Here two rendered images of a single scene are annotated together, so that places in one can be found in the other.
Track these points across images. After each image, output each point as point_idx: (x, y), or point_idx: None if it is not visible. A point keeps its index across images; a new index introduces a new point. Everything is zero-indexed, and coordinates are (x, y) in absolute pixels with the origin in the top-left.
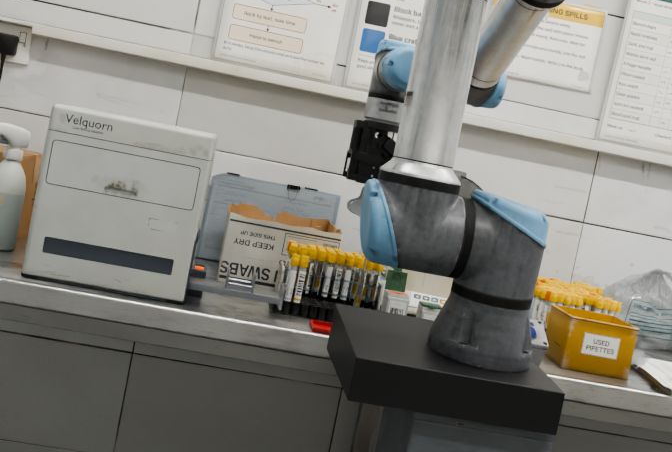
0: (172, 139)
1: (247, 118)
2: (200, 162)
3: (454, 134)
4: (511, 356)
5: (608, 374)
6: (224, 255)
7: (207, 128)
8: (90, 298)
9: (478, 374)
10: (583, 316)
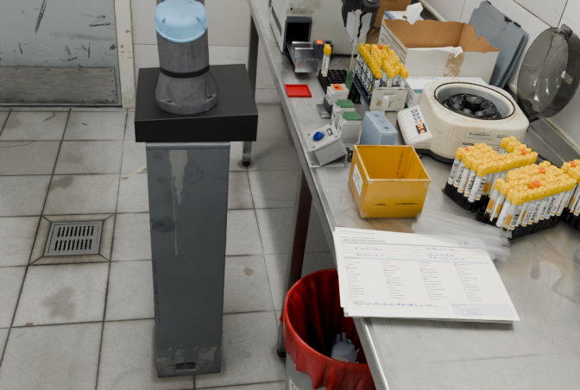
0: None
1: None
2: None
3: None
4: (156, 97)
5: (356, 205)
6: (377, 46)
7: None
8: (262, 38)
9: (143, 97)
10: (419, 167)
